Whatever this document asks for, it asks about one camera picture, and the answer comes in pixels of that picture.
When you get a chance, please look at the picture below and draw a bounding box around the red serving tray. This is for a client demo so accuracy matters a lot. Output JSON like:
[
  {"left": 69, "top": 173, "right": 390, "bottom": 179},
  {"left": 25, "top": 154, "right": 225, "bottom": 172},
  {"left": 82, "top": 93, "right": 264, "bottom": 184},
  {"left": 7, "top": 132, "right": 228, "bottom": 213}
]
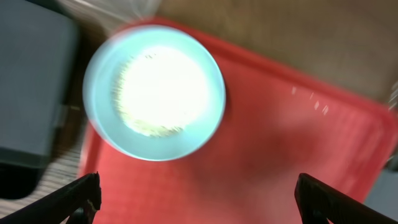
[{"left": 80, "top": 18, "right": 397, "bottom": 223}]

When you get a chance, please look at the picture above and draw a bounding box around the black waste tray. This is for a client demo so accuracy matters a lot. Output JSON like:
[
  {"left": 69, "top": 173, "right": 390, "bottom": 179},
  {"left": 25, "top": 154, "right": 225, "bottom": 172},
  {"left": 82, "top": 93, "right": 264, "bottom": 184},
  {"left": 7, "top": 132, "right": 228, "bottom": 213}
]
[{"left": 1, "top": 0, "right": 80, "bottom": 199}]

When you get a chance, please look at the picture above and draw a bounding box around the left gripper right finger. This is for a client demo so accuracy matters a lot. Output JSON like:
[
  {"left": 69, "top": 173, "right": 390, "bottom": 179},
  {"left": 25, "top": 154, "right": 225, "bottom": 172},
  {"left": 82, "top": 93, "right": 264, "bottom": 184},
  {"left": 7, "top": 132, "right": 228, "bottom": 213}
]
[{"left": 294, "top": 173, "right": 395, "bottom": 224}]

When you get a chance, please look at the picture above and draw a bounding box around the blue bowl with rice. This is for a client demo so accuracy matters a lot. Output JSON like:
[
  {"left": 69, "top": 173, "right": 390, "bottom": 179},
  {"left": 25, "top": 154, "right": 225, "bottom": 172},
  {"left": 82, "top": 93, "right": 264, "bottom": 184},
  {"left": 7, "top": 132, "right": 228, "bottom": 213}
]
[{"left": 83, "top": 24, "right": 226, "bottom": 161}]

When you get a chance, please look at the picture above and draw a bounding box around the clear plastic bin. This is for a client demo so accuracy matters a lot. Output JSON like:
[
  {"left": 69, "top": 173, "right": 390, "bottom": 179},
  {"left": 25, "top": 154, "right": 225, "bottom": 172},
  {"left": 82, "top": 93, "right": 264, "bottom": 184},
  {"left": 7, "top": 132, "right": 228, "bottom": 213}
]
[{"left": 58, "top": 0, "right": 161, "bottom": 33}]

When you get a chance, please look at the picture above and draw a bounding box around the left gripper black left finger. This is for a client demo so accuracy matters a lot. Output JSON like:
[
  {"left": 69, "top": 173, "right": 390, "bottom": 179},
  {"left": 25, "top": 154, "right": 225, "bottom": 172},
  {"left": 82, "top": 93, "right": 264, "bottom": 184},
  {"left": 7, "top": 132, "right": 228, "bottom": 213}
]
[{"left": 1, "top": 173, "right": 101, "bottom": 224}]

